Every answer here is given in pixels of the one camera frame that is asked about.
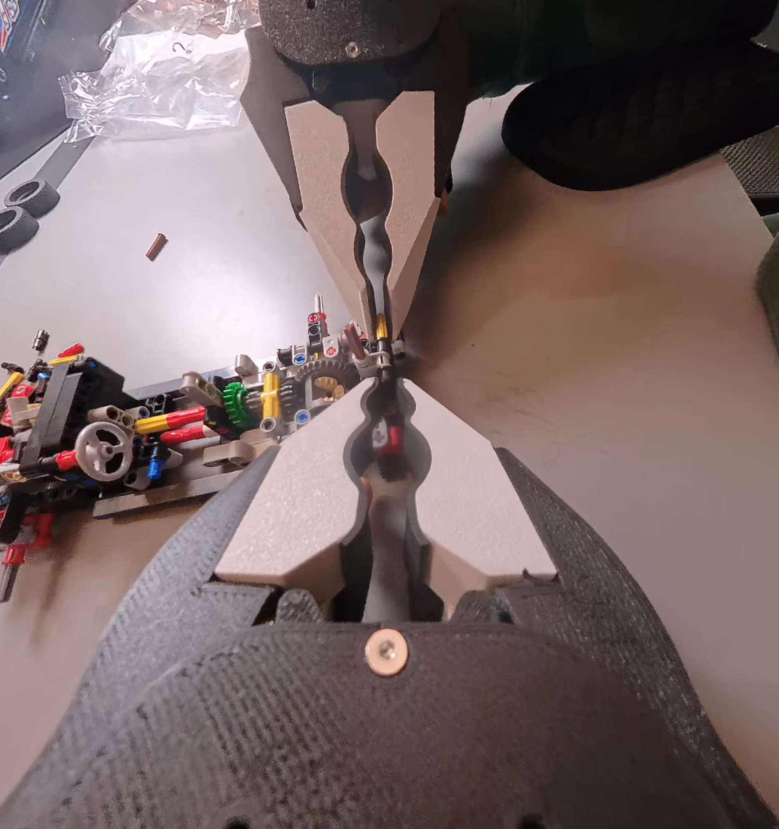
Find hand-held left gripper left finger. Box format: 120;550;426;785
212;377;380;621

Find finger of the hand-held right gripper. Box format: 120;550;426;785
239;29;374;339
375;89;455;341

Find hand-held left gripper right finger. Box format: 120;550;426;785
395;377;559;621

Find lego car chassis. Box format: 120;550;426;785
0;294;424;603

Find pile of small lego pins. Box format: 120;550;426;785
0;329;86;415

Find black lego tire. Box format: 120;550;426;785
4;179;61;218
0;206;41;255

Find black lego set box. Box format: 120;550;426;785
0;0;44;159

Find clear plastic bag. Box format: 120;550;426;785
59;0;264;145

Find black mesh chair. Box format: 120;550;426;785
720;126;779;218

